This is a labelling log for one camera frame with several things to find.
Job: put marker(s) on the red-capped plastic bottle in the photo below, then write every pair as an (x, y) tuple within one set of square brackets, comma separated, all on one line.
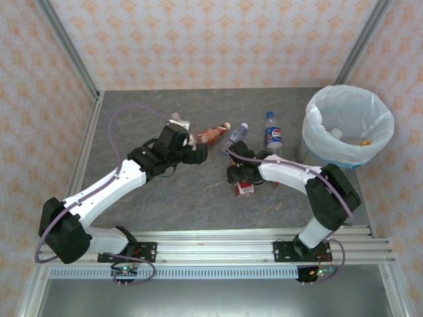
[(244, 191)]

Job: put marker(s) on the brown milk tea bottle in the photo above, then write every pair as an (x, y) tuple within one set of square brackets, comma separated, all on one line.
[(213, 133)]

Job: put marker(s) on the clear white-capped water bottle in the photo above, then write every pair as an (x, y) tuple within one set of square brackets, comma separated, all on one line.
[(238, 132)]

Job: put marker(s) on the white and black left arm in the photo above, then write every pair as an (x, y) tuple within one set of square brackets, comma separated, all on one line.
[(66, 231)]

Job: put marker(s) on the white-lined trash bin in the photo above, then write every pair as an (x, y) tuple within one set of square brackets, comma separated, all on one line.
[(350, 102)]

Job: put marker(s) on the blue Pepsi bottle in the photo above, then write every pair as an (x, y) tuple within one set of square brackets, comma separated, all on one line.
[(273, 135)]

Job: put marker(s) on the aluminium mounting beam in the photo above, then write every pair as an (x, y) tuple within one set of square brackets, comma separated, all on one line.
[(215, 247)]

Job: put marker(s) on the controller board with LEDs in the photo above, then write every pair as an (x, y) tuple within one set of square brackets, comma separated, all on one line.
[(125, 271), (309, 274)]

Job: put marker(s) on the orange-capped plastic bottle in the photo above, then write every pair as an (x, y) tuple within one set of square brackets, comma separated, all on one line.
[(365, 143)]

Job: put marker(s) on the grey metal lower panel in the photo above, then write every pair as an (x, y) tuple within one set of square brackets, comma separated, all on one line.
[(215, 297)]

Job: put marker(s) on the aluminium table side rail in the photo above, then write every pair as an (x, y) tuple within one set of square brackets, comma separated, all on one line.
[(87, 142)]

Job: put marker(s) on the aluminium frame corner post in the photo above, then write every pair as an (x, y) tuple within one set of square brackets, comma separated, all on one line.
[(67, 49), (363, 43)]

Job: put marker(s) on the aluminium frame leg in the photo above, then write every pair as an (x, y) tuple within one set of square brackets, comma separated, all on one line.
[(395, 290), (31, 294)]

